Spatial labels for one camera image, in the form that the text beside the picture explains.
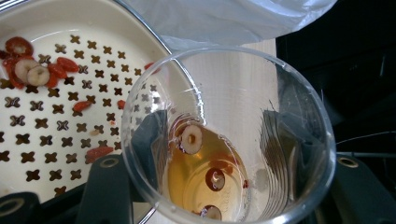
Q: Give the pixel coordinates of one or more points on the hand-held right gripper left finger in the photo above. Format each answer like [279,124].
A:
[106,193]

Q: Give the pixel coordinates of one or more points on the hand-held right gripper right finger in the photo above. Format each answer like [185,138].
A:
[358,193]

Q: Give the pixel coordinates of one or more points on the beige strainer container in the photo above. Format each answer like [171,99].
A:
[93,130]

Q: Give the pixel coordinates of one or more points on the clear plastic cup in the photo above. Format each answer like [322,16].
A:
[317,124]

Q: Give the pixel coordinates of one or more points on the amber tea with fruit slices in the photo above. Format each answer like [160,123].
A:
[193,174]

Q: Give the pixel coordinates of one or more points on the pile of red fruit pieces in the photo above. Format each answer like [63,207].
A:
[65,63]

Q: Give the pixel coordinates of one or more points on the white plastic bin bag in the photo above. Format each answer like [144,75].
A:
[224,18]

